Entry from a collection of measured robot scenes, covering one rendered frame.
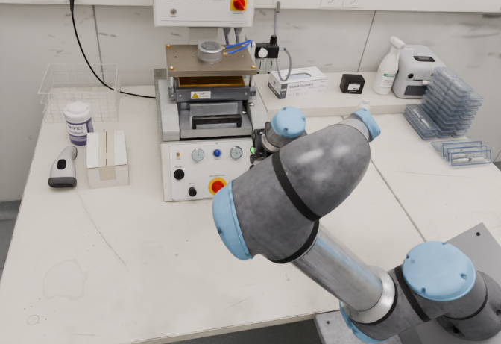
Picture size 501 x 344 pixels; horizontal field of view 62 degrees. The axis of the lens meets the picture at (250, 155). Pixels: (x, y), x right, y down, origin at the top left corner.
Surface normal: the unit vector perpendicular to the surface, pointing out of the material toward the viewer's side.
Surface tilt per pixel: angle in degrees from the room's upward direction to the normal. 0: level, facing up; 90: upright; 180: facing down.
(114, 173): 89
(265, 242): 90
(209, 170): 65
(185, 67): 0
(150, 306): 0
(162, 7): 90
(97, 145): 2
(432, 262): 37
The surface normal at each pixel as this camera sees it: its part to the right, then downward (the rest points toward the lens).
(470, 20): 0.22, 0.64
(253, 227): -0.16, 0.35
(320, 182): 0.10, 0.05
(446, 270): -0.50, -0.60
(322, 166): 0.11, -0.27
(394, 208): 0.10, -0.77
